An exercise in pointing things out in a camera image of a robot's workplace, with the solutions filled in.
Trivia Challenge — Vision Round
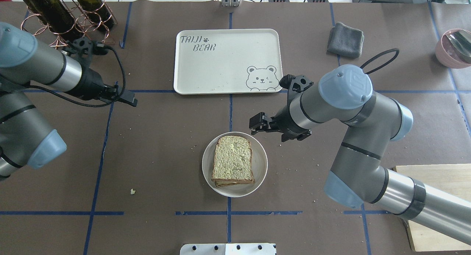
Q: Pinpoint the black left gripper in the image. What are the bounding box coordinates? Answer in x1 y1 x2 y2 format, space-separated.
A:
68 37 138 107

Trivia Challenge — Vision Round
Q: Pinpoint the copper wire bottle rack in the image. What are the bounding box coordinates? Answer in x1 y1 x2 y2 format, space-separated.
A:
22 0 117 47

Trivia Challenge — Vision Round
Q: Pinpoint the cream bear tray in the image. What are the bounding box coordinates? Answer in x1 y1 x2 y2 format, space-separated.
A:
173 29 283 95

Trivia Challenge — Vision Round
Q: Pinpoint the pink bowl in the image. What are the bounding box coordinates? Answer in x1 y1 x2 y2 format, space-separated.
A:
435 29 470 69

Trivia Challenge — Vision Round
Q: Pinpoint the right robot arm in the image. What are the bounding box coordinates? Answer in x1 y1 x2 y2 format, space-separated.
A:
249 64 470 244

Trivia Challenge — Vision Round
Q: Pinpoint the dark wine bottle right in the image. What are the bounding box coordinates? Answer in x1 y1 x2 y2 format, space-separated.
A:
77 0 115 32

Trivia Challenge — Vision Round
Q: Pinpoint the wooden cutting board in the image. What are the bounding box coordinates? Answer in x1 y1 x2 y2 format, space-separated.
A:
393 163 471 252

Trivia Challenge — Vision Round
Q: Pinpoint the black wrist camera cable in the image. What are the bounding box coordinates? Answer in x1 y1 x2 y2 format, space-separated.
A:
360 48 400 75

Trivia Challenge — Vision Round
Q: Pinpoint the dark wine bottle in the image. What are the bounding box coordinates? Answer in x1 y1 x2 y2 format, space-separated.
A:
77 0 115 32
23 0 84 42

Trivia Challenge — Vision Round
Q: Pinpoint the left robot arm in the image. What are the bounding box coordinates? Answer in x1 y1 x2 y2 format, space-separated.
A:
0 22 138 181

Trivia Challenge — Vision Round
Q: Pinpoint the dark wine bottle left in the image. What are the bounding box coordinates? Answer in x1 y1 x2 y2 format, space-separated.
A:
23 0 84 42

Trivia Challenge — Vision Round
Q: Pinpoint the grey folded cloth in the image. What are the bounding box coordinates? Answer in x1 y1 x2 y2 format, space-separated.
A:
327 22 364 59

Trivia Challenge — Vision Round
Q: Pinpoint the white round plate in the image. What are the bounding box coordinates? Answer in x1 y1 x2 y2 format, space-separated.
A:
202 132 269 198

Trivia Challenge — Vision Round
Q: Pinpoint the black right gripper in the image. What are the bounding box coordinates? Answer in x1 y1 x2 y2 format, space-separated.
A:
249 74 314 142

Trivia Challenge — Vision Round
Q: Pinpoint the metal scoop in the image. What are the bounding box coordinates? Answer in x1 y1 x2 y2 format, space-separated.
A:
445 30 471 64

